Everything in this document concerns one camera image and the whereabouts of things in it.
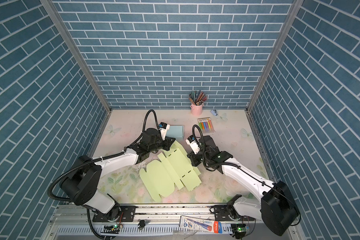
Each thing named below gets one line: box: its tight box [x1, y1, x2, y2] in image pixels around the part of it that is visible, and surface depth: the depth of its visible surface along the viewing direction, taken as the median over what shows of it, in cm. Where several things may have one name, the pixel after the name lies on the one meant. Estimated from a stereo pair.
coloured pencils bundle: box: [188, 90, 208, 106], surface depth 114 cm
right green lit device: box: [231, 223, 247, 239], surface depth 72 cm
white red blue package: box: [179, 215, 223, 234], surface depth 72 cm
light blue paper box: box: [166, 124, 184, 140], surface depth 104 cm
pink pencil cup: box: [190, 103, 205, 116], surface depth 118 cm
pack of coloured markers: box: [197, 117, 215, 134], surface depth 114 cm
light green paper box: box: [139, 140, 202, 203], surface depth 85 cm
